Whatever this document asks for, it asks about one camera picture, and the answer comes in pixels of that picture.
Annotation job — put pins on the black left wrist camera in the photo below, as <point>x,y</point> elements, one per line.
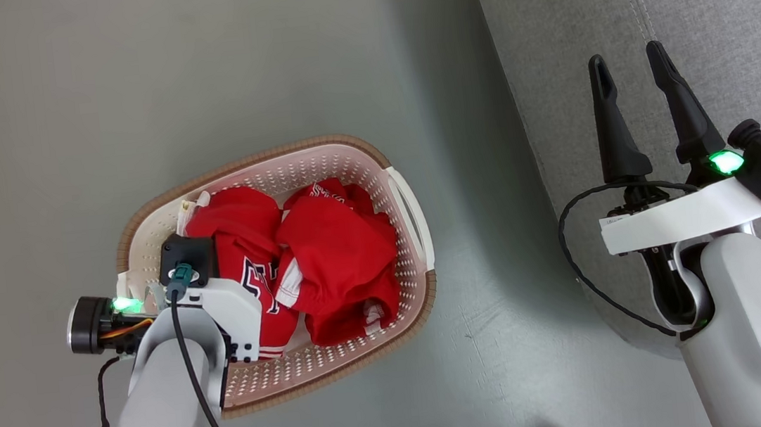
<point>188,251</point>

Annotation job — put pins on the red jersey garment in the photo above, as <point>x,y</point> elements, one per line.
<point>342,253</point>

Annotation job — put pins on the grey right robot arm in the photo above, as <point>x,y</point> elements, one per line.
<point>755,344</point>

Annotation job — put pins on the red jersey large dark numerals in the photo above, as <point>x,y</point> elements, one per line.
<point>232,215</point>

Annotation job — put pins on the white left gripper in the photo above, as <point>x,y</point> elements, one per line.
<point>239,313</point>

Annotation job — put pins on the cream perforated basket brown rim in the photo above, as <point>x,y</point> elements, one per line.
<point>347,160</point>

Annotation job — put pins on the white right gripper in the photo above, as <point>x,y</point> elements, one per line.
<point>678,219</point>

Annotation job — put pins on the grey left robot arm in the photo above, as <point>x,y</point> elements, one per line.
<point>162,420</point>

